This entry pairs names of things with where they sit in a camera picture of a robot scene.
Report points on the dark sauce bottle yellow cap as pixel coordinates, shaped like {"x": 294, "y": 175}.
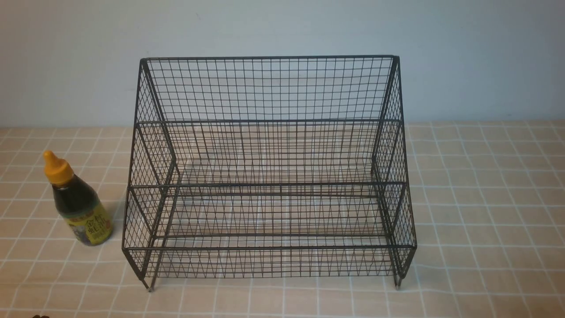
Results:
{"x": 77, "y": 202}

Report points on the black wire mesh shelf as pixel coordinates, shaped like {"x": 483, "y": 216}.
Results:
{"x": 268, "y": 167}

